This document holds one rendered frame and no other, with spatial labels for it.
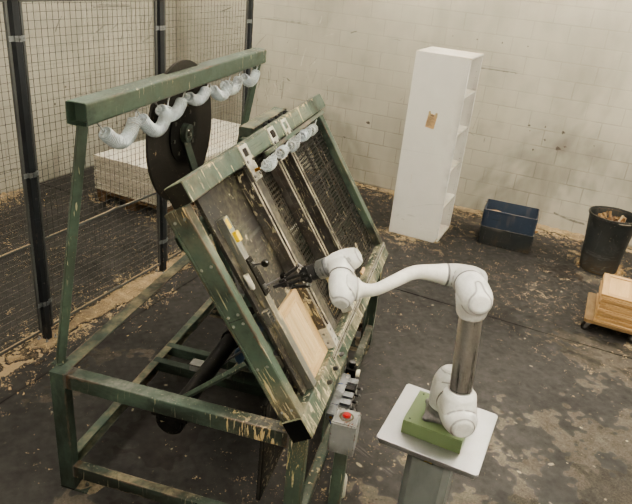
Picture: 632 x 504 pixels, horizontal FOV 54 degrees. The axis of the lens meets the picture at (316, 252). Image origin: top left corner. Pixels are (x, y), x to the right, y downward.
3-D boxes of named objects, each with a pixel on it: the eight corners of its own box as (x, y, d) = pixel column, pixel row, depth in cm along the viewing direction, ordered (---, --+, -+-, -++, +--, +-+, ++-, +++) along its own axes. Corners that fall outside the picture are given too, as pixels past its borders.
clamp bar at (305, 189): (350, 297, 399) (384, 286, 390) (265, 127, 370) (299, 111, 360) (353, 290, 408) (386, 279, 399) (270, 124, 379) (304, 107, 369)
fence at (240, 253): (307, 389, 311) (313, 387, 310) (215, 221, 288) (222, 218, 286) (309, 383, 316) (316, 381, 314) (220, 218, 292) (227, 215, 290)
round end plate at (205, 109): (156, 222, 338) (154, 71, 305) (147, 220, 339) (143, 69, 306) (216, 179, 409) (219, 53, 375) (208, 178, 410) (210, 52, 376)
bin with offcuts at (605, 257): (621, 283, 665) (640, 227, 638) (571, 270, 684) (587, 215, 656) (622, 265, 708) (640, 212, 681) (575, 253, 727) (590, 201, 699)
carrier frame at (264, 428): (294, 557, 325) (307, 433, 290) (60, 486, 353) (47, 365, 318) (371, 340, 519) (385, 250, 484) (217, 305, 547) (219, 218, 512)
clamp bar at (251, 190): (324, 351, 342) (363, 340, 332) (221, 155, 312) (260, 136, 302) (328, 342, 350) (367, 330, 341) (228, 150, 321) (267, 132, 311)
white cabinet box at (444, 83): (436, 243, 716) (471, 58, 629) (388, 231, 736) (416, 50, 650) (449, 227, 767) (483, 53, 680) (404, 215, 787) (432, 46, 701)
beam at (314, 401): (292, 444, 294) (312, 439, 290) (281, 423, 291) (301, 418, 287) (376, 258, 489) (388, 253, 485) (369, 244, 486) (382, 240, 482)
